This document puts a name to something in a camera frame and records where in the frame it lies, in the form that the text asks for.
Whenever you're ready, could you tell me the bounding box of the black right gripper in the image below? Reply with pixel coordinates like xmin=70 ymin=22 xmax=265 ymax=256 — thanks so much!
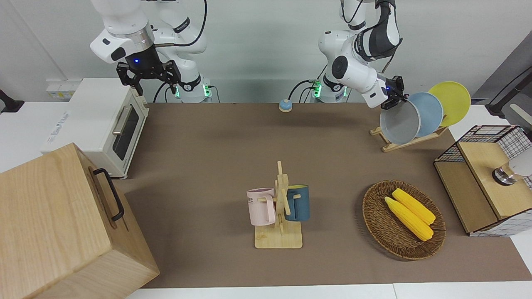
xmin=116 ymin=45 xmax=182 ymax=97

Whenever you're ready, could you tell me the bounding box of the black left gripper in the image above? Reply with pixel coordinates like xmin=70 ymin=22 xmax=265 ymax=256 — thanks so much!
xmin=380 ymin=76 xmax=410 ymax=111

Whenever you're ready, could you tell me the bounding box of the gray plate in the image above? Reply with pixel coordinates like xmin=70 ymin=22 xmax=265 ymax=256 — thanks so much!
xmin=379 ymin=100 xmax=421 ymax=145

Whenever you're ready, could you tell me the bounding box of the blue plate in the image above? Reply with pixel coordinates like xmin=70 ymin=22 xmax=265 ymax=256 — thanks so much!
xmin=409 ymin=92 xmax=443 ymax=137

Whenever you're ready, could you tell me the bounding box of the wooden plate rack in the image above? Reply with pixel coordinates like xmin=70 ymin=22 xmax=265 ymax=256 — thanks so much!
xmin=370 ymin=126 xmax=448 ymax=153

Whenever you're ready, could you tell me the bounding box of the yellow plate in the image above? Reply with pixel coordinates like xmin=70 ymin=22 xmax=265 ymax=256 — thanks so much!
xmin=428 ymin=81 xmax=471 ymax=127

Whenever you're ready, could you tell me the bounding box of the white toaster oven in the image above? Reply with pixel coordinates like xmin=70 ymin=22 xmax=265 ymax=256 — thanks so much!
xmin=40 ymin=78 xmax=149 ymax=180

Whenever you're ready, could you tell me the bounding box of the yellow corn cob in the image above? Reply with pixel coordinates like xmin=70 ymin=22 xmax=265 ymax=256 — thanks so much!
xmin=392 ymin=188 xmax=436 ymax=225
xmin=384 ymin=196 xmax=434 ymax=241

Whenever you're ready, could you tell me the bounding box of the brown table mat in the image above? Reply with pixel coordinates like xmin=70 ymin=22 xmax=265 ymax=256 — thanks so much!
xmin=112 ymin=102 xmax=532 ymax=289

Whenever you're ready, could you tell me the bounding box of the brown wicker basket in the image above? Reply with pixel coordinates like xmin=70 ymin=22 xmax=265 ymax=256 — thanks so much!
xmin=362 ymin=180 xmax=446 ymax=261

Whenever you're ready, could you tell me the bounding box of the white object with metal base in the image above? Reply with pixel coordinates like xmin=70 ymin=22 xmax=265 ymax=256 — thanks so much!
xmin=492 ymin=154 xmax=532 ymax=186

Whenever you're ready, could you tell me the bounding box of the dark blue mug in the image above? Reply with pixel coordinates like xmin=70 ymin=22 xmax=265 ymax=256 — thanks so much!
xmin=284 ymin=185 xmax=310 ymax=222

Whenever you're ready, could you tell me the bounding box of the black clamp object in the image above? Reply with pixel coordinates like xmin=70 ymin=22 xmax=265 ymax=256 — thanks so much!
xmin=0 ymin=89 xmax=24 ymax=113

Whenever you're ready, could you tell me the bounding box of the pink mug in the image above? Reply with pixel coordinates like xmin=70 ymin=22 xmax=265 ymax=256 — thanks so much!
xmin=246 ymin=188 xmax=277 ymax=226

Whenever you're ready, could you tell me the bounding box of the wooden mug tree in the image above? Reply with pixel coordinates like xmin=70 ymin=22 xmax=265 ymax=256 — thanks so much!
xmin=254 ymin=161 xmax=303 ymax=249

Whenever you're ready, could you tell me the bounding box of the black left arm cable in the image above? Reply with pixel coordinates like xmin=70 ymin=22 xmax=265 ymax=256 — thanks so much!
xmin=341 ymin=0 xmax=399 ymax=81

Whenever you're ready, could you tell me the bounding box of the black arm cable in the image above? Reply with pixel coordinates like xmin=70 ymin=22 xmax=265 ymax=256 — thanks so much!
xmin=156 ymin=0 xmax=208 ymax=47
xmin=341 ymin=0 xmax=399 ymax=81

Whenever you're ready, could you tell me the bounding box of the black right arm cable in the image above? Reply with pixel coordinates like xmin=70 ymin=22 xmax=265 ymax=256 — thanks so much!
xmin=156 ymin=0 xmax=208 ymax=47

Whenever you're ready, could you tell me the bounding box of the black left base cable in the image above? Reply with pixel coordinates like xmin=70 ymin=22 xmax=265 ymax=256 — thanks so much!
xmin=288 ymin=64 xmax=328 ymax=103

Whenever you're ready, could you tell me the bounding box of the wire and wood shelf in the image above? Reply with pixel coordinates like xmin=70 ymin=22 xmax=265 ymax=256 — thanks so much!
xmin=433 ymin=125 xmax=532 ymax=237

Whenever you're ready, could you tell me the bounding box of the wooden box with black handle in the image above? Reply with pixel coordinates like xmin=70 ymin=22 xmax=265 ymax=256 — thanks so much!
xmin=0 ymin=142 xmax=160 ymax=299

